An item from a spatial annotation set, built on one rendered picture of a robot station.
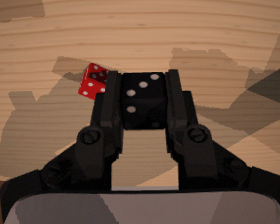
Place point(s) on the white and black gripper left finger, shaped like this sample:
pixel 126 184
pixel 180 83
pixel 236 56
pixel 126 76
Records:
pixel 82 164

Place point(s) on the black die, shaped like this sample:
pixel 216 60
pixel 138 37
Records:
pixel 143 101

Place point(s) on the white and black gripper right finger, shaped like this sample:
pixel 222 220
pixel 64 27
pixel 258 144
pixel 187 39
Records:
pixel 207 164

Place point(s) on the red die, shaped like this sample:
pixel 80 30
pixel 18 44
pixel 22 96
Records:
pixel 93 81

